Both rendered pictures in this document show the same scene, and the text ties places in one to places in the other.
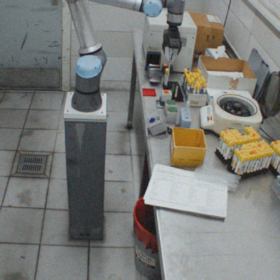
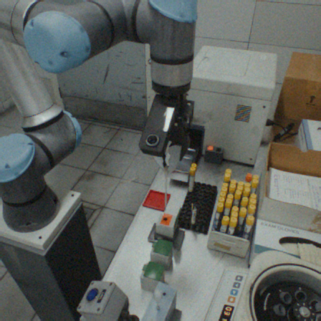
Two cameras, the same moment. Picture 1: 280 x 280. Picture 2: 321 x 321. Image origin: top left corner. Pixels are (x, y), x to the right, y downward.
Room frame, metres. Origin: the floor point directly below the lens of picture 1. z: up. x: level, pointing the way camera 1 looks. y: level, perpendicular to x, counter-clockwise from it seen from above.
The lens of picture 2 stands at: (1.25, -0.30, 1.55)
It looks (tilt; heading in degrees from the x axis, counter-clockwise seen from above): 41 degrees down; 26
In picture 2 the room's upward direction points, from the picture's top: straight up
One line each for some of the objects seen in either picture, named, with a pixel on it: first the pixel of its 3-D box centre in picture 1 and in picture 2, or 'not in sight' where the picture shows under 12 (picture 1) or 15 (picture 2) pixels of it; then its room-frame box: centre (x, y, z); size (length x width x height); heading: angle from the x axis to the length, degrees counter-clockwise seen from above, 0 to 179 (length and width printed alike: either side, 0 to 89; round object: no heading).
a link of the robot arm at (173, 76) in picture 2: (174, 17); (170, 69); (1.71, -0.09, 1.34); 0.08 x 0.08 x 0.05
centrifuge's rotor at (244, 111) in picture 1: (235, 110); (299, 319); (1.57, -0.44, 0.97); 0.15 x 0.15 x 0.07
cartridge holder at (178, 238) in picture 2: (165, 102); (166, 233); (1.69, -0.10, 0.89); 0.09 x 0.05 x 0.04; 97
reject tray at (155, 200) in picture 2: (149, 92); (156, 200); (1.79, -0.02, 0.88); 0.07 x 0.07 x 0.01; 7
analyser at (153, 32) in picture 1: (167, 40); (226, 104); (2.19, -0.10, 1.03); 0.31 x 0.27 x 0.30; 7
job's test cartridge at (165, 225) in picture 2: (165, 97); (166, 227); (1.69, -0.10, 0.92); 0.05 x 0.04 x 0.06; 97
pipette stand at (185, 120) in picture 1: (184, 123); (157, 318); (1.47, -0.19, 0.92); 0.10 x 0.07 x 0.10; 2
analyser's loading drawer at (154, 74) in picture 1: (154, 69); (186, 154); (1.99, -0.03, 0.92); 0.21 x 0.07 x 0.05; 7
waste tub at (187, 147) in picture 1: (187, 147); not in sight; (1.29, -0.19, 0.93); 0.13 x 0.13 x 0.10; 3
